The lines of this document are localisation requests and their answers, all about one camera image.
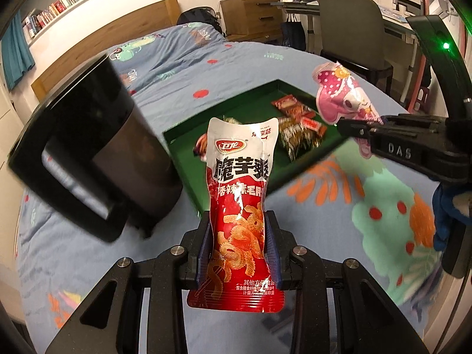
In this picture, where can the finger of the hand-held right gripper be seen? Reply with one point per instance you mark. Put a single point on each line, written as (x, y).
(359, 128)
(413, 121)

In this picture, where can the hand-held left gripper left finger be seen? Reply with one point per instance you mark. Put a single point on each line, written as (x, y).
(202, 258)

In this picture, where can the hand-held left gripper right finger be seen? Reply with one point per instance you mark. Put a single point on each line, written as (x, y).
(274, 258)

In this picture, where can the pink character snack packet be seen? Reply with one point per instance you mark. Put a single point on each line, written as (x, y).
(339, 92)

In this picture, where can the small red candy bar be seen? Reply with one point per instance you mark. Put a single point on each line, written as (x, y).
(313, 123)

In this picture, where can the dark brown snack packet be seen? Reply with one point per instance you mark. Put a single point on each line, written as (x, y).
(295, 140)

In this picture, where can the red pretzel snack packet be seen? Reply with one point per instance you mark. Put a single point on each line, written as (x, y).
(289, 104)

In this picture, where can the tall red snack pouch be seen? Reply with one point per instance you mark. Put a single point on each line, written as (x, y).
(236, 191)

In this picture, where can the green tray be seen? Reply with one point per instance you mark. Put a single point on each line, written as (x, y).
(254, 110)

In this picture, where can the chocolate cake packet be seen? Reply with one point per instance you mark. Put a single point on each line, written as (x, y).
(202, 147)

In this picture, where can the cream snack bar wrapper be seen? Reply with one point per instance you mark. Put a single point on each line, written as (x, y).
(230, 121)

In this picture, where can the person's right hand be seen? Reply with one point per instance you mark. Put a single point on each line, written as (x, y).
(444, 214)

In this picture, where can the blue printed blanket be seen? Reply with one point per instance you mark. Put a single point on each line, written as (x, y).
(332, 210)

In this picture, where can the grey chair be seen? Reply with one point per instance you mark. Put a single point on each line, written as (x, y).
(350, 25)

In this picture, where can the dark shopping bag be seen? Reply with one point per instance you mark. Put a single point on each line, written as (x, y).
(294, 33)

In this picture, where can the grey desk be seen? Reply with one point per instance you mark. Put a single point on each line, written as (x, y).
(298, 4)

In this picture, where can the black cylindrical container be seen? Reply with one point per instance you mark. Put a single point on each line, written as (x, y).
(110, 136)

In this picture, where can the wooden dresser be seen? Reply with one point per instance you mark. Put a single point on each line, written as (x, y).
(250, 18)

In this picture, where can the black backpack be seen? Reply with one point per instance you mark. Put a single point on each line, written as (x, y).
(199, 16)

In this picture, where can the wooden headboard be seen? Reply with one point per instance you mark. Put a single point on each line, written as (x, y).
(110, 33)

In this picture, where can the teal curtain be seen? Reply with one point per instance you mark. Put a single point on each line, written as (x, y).
(14, 55)

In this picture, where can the row of books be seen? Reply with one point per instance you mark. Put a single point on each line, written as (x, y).
(66, 2)

